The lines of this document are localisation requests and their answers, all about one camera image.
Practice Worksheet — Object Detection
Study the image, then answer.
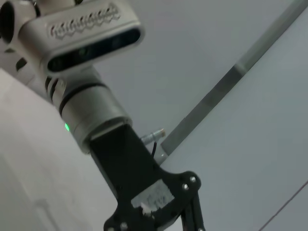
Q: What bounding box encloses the silver plug with black cable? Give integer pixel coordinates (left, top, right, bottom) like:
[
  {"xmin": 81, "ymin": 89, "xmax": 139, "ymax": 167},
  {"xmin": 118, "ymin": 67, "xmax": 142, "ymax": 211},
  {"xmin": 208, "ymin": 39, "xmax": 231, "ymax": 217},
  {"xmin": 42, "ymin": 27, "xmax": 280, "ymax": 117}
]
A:
[{"xmin": 140, "ymin": 128, "xmax": 167, "ymax": 160}]

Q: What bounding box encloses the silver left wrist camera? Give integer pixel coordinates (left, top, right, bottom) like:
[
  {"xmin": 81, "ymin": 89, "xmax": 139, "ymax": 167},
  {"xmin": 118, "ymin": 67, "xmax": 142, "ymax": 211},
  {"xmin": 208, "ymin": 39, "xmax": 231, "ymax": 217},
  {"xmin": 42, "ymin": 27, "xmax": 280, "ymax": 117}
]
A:
[{"xmin": 21, "ymin": 0, "xmax": 146, "ymax": 78}]

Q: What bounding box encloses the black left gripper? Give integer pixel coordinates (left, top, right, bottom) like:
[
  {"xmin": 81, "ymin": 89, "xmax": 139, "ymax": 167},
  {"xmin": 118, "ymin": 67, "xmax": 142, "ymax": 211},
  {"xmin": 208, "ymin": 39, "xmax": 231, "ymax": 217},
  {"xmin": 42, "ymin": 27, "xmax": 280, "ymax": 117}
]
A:
[{"xmin": 89, "ymin": 123, "xmax": 206, "ymax": 231}]

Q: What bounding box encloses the grey aluminium profile strip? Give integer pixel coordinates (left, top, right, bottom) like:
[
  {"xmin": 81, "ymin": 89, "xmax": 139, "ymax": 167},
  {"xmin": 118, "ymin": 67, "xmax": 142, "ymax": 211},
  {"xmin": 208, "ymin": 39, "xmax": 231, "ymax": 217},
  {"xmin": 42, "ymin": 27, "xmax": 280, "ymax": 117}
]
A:
[{"xmin": 160, "ymin": 0, "xmax": 308, "ymax": 165}]

